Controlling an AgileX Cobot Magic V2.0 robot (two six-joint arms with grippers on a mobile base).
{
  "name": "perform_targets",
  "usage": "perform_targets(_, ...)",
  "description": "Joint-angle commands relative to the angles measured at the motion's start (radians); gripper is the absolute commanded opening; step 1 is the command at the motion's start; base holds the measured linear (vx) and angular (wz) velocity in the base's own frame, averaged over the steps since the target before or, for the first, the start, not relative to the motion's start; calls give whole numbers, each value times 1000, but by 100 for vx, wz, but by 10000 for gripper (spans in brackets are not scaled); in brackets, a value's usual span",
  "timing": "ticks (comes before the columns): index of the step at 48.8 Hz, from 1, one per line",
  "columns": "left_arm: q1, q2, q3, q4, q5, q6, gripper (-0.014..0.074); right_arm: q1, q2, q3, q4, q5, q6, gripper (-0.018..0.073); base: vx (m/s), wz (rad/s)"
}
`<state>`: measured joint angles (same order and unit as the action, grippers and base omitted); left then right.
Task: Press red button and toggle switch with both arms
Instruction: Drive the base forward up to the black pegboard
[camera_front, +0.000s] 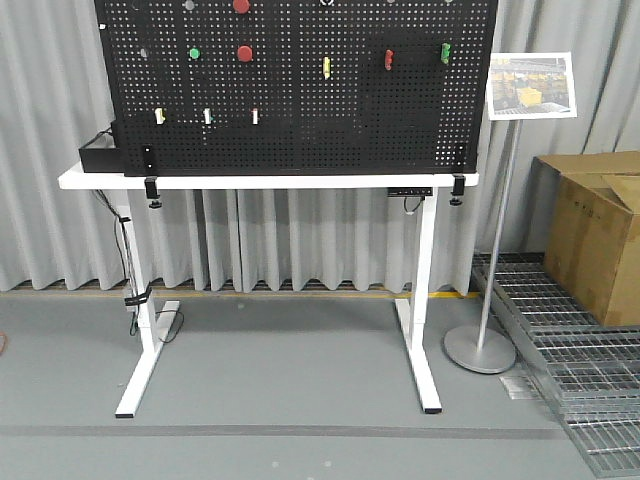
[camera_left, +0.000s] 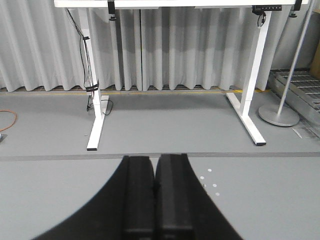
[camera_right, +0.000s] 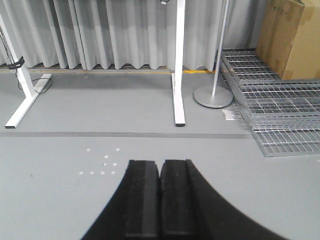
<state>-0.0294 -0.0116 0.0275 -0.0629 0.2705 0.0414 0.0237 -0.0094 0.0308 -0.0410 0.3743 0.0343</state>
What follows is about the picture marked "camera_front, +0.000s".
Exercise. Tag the black perforated pegboard panel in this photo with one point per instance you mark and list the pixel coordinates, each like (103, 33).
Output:
(363, 120)

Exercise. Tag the silver sign stand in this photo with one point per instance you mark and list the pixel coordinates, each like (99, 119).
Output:
(520, 87)

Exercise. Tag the metal floor grating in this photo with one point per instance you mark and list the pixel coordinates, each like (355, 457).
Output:
(587, 373)

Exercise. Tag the upper red push button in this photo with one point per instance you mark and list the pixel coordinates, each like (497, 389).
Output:
(241, 6)

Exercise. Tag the green toggle switch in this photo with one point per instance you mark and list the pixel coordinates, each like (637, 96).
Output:
(208, 116)
(445, 53)

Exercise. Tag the yellow toggle switch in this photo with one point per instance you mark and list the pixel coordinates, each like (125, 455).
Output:
(159, 114)
(326, 68)

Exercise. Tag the right black table clamp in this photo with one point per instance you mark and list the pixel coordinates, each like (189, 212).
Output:
(457, 171)

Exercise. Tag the black box on desk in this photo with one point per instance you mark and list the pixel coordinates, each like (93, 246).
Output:
(102, 153)

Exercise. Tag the green lower toggle switch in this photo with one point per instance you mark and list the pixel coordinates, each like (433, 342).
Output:
(208, 116)

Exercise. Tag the left black table clamp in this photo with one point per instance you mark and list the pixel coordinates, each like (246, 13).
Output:
(151, 190)

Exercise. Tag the red push button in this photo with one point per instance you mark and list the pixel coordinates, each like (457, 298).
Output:
(241, 6)
(245, 53)

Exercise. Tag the brown cardboard box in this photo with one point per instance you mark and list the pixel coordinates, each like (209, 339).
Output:
(593, 247)

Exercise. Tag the black table clamp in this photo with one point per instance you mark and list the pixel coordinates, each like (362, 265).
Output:
(151, 190)
(457, 171)

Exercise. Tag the desk height control panel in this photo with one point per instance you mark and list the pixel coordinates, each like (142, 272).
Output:
(409, 192)

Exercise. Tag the middle red push button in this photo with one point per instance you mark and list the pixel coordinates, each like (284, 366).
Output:
(245, 53)

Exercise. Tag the yellow upper toggle switch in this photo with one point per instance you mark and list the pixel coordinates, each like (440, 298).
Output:
(326, 68)

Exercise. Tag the yellow lower toggle switch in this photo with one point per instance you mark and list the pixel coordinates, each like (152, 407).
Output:
(159, 114)

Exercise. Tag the white standing desk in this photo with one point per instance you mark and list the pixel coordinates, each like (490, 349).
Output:
(411, 312)

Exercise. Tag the green upper toggle switch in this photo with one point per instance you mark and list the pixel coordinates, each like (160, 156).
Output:
(445, 53)

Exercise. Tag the red upper toggle switch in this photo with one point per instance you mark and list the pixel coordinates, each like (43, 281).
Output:
(388, 60)

